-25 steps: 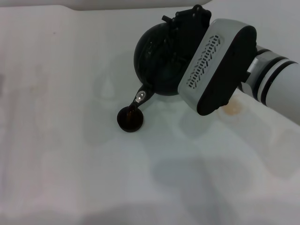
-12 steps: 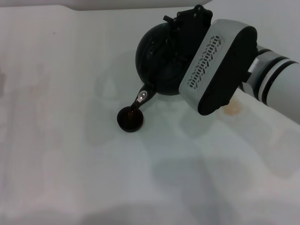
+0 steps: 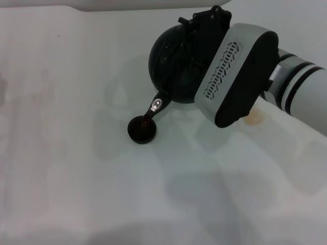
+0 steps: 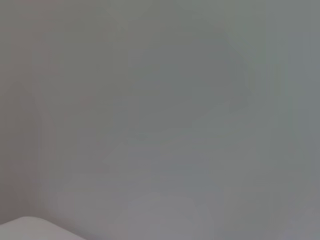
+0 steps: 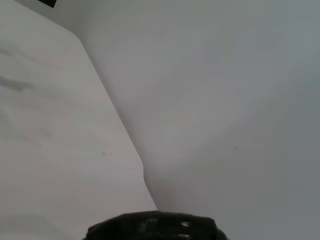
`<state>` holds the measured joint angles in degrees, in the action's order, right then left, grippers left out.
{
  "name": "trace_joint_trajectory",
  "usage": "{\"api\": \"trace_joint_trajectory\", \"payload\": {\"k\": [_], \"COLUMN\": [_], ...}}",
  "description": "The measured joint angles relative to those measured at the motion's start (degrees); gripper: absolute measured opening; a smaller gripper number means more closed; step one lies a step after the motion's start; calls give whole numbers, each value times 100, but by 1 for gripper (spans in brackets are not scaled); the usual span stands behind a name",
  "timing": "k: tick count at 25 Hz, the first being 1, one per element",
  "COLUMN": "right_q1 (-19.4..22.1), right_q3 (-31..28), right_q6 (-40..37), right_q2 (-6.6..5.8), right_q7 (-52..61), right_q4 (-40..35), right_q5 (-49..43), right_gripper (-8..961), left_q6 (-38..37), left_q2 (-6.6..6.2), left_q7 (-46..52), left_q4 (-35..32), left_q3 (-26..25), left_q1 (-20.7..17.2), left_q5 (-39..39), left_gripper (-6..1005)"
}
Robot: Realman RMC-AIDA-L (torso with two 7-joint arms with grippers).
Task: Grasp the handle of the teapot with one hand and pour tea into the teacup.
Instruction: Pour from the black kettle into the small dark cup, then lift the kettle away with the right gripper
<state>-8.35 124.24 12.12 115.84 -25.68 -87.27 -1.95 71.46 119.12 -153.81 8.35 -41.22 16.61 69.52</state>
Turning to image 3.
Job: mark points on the small dark brown teacup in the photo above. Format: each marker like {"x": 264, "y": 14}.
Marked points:
{"x": 141, "y": 131}

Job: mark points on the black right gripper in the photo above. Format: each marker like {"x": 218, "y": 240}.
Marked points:
{"x": 212, "y": 28}

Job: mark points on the dark green round teapot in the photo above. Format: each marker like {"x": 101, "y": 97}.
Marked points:
{"x": 168, "y": 63}

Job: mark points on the grey vented wrist camera housing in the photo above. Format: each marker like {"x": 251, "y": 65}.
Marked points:
{"x": 230, "y": 76}

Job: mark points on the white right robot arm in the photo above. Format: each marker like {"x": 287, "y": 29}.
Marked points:
{"x": 301, "y": 86}

